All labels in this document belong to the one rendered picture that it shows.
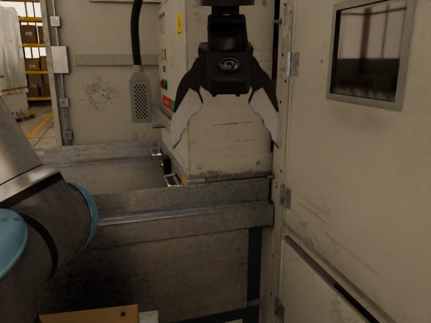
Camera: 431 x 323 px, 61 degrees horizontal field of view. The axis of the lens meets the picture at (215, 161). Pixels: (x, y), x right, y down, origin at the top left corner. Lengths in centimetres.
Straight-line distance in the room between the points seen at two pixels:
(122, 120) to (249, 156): 72
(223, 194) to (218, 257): 18
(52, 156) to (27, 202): 88
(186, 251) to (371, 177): 54
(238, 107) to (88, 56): 77
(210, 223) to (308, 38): 49
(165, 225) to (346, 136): 48
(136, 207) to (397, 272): 59
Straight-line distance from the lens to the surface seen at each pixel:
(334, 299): 77
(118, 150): 144
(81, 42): 156
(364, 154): 62
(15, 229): 51
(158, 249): 96
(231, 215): 95
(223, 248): 100
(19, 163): 61
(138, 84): 132
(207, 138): 93
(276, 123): 49
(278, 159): 94
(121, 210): 92
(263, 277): 113
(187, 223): 92
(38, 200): 59
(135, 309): 71
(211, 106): 92
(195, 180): 93
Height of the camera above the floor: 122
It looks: 16 degrees down
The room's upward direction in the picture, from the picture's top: straight up
